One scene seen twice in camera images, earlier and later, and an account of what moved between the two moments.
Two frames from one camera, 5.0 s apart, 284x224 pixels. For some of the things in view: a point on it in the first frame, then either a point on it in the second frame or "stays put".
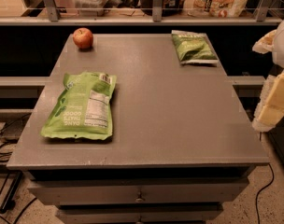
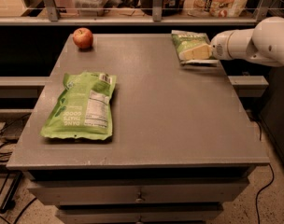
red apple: [83, 37] stays put
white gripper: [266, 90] → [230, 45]
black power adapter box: [12, 130] stays put
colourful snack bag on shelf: [218, 1] stays put
